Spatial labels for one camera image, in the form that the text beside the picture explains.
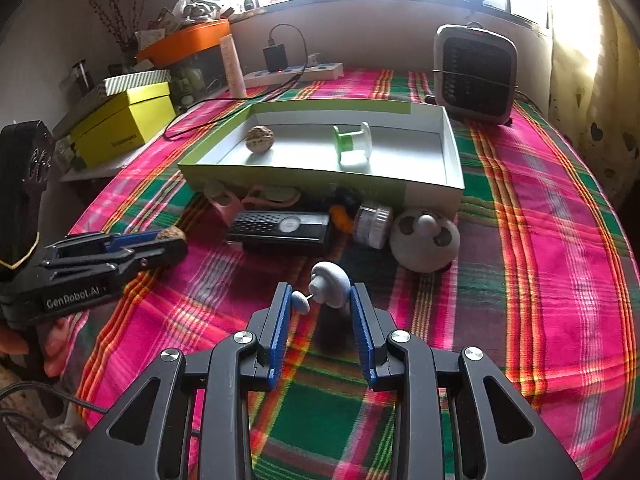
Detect small jar with white lid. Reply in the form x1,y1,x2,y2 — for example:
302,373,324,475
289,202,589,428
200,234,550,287
351,201,394,250

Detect cream cosmetic tube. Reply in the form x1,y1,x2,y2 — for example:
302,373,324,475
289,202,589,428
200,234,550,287
220,35,247,99

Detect black charger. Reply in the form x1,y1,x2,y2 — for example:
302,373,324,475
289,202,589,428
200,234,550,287
263,44,289,73

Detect small dark metal grater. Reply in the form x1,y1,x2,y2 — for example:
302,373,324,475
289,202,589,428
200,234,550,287
226,210,333,256

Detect yellow-green cardboard box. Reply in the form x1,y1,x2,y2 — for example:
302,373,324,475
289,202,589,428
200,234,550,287
69,82,177,167

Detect white black speaker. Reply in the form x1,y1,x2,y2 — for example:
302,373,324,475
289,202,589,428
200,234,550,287
431,21,519,125

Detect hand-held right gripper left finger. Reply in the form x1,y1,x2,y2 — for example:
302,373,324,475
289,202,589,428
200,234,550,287
57,282,292,480

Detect green striped box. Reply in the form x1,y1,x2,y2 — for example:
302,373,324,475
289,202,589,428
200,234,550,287
103,69,172,97

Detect dried branches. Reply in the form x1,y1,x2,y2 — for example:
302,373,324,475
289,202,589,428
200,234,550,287
82,0,148,58

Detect green white cup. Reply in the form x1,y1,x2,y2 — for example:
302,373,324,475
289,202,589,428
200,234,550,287
332,121,373,170

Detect glass tank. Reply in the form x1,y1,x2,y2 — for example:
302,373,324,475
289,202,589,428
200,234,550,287
167,52,228,107

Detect person's left hand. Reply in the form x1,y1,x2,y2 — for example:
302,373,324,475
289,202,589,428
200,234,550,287
42,310,85,377

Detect black and orange toy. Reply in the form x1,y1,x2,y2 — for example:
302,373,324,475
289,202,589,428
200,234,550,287
322,186,362,234

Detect plaid blanket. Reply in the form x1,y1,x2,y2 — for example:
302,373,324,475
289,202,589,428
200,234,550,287
67,66,640,480

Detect white knob hook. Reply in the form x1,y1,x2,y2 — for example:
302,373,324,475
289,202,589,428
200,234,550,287
291,261,353,313

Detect white power strip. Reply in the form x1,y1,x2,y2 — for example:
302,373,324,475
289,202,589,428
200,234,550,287
242,62,344,87

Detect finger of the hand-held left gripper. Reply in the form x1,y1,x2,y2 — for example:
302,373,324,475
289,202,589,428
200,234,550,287
42,239,189,287
45,231,163,262

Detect patterned cream curtain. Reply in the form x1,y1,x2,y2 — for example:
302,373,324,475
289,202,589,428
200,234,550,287
547,0,640,201

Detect black charger cable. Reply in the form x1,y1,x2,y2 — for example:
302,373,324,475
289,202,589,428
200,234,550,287
164,24,321,142

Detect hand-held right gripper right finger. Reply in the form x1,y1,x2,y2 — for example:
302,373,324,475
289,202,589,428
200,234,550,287
350,282,583,480

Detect shallow white cardboard box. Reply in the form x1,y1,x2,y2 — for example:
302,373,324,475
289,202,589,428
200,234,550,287
177,99,465,218

